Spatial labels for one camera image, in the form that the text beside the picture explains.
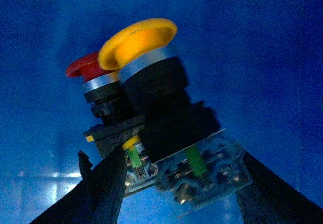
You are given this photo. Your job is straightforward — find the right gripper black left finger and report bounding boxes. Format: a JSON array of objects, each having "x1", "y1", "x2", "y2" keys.
[{"x1": 32, "y1": 147, "x2": 126, "y2": 223}]

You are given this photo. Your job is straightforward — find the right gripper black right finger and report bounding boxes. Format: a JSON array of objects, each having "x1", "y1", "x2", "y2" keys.
[{"x1": 236, "y1": 152, "x2": 322, "y2": 224}]

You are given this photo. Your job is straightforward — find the red mushroom push button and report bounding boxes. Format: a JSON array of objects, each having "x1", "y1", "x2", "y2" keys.
[{"x1": 66, "y1": 52, "x2": 158, "y2": 197}]

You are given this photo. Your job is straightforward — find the yellow mushroom push button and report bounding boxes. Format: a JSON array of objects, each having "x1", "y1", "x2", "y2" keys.
[{"x1": 98, "y1": 18, "x2": 252, "y2": 207}]

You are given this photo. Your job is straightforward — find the blue bin upper right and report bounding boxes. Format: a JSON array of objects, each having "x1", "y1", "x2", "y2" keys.
[{"x1": 1, "y1": 0, "x2": 322, "y2": 223}]

